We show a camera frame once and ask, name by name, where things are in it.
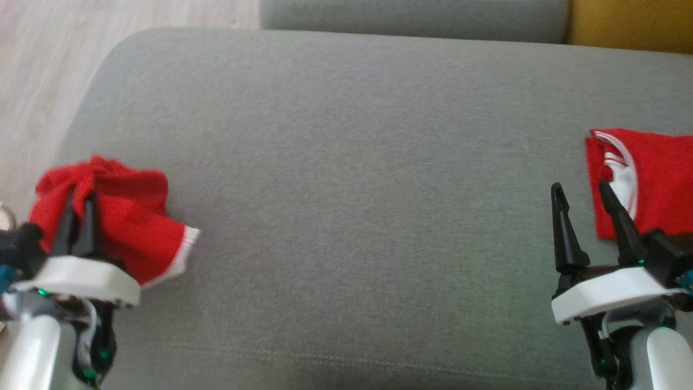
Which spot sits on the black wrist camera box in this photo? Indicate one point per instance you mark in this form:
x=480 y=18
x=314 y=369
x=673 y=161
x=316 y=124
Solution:
x=21 y=249
x=668 y=254

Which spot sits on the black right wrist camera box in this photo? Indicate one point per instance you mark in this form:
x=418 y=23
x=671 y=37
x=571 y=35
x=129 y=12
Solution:
x=668 y=254

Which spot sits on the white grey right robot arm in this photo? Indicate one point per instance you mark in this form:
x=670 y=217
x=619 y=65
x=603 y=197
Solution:
x=655 y=357

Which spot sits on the red Bulls 23 basketball jersey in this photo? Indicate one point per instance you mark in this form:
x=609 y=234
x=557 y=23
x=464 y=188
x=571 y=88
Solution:
x=660 y=179

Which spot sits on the mustard yellow cushion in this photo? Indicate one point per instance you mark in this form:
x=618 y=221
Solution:
x=633 y=21

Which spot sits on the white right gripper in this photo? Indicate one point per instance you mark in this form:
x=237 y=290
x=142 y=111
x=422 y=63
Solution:
x=612 y=295

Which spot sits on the grey sofa back cushion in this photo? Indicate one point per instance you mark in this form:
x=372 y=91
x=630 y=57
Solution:
x=411 y=16

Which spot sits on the large grey sofa seat cushion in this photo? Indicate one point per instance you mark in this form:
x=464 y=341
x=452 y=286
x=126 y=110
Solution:
x=352 y=162

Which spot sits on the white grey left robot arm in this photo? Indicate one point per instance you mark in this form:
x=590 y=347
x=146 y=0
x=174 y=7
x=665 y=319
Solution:
x=38 y=346

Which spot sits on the red shorts with white trim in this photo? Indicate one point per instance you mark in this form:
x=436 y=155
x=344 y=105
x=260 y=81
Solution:
x=135 y=227

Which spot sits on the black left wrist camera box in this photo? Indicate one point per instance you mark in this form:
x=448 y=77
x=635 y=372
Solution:
x=21 y=249

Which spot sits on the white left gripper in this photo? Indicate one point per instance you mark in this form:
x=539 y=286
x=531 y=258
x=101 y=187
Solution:
x=86 y=279

